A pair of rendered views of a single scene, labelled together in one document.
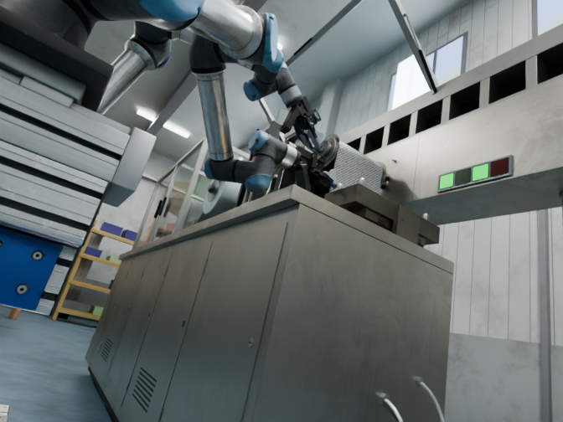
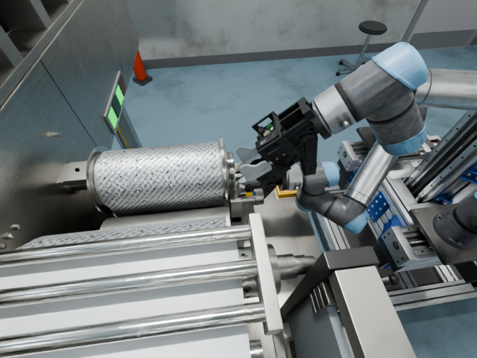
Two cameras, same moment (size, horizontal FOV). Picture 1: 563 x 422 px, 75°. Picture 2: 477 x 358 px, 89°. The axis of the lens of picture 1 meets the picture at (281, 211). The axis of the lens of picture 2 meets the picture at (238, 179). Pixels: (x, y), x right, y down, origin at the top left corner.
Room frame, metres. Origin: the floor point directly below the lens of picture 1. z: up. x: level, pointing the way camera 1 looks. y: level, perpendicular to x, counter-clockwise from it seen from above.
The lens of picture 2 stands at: (1.55, 0.04, 1.67)
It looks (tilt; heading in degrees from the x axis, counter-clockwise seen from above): 53 degrees down; 202
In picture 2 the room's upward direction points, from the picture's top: straight up
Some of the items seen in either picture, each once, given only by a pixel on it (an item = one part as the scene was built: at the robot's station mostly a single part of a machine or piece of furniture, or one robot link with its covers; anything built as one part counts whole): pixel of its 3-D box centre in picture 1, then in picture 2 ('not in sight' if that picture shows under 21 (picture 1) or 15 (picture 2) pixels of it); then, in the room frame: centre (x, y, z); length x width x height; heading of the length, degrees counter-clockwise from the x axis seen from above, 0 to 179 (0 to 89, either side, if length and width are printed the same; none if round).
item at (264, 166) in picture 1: (255, 173); (313, 197); (1.06, 0.11, 1.01); 0.11 x 0.08 x 0.11; 74
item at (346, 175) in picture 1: (355, 192); not in sight; (1.25, -0.25, 1.11); 0.23 x 0.01 x 0.18; 119
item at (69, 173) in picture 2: not in sight; (76, 172); (1.38, -0.38, 1.28); 0.06 x 0.05 x 0.02; 119
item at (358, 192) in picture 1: (382, 218); not in sight; (1.16, -0.34, 1.00); 0.40 x 0.16 x 0.06; 119
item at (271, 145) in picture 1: (266, 147); (316, 175); (1.05, 0.09, 1.11); 0.11 x 0.08 x 0.09; 119
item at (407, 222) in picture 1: (406, 226); not in sight; (1.09, -0.40, 0.97); 0.10 x 0.03 x 0.11; 119
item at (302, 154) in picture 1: (306, 165); (263, 178); (1.13, -0.05, 1.12); 0.12 x 0.08 x 0.09; 119
